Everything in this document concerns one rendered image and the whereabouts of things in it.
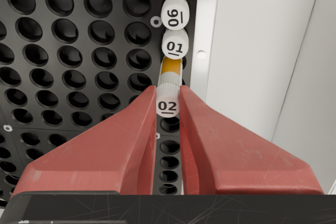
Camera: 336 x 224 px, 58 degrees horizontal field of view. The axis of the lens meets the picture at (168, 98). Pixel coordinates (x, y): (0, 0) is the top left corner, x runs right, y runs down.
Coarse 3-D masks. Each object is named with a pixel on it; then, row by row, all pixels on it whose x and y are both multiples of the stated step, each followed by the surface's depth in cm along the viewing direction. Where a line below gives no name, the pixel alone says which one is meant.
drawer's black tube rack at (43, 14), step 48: (0, 0) 14; (48, 0) 14; (96, 0) 17; (144, 0) 17; (0, 48) 20; (48, 48) 16; (96, 48) 15; (144, 48) 15; (0, 96) 18; (48, 96) 21; (96, 96) 17; (0, 144) 20; (48, 144) 20; (0, 192) 24
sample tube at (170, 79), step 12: (168, 60) 15; (180, 60) 15; (168, 72) 14; (180, 72) 14; (168, 84) 13; (180, 84) 14; (156, 96) 13; (168, 96) 12; (156, 108) 13; (168, 108) 13
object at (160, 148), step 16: (160, 0) 14; (192, 0) 14; (160, 16) 14; (192, 16) 14; (160, 32) 15; (192, 32) 15; (160, 48) 15; (192, 48) 15; (160, 64) 16; (160, 128) 18; (176, 128) 18; (160, 144) 19; (160, 160) 20; (176, 160) 21; (160, 176) 21; (176, 176) 21; (160, 192) 22; (176, 192) 22
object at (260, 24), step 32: (224, 0) 20; (256, 0) 20; (288, 0) 20; (224, 32) 21; (256, 32) 21; (288, 32) 21; (224, 64) 23; (256, 64) 23; (288, 64) 23; (224, 96) 25; (256, 96) 24; (256, 128) 26
